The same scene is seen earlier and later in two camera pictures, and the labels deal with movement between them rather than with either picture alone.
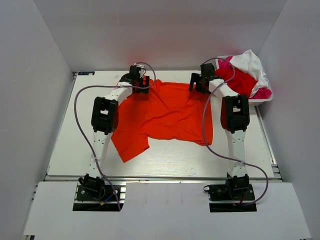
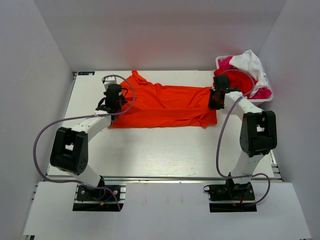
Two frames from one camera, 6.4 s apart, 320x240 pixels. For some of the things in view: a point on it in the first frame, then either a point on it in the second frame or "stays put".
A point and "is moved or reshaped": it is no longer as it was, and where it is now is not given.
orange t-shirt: x=168 y=110 is moved or reshaped
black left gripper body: x=140 y=81 to x=121 y=102
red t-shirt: x=243 y=84 stays put
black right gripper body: x=203 y=89 to x=213 y=104
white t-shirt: x=248 y=61 stays put
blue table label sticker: x=86 y=73 stays put
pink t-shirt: x=262 y=93 stays put
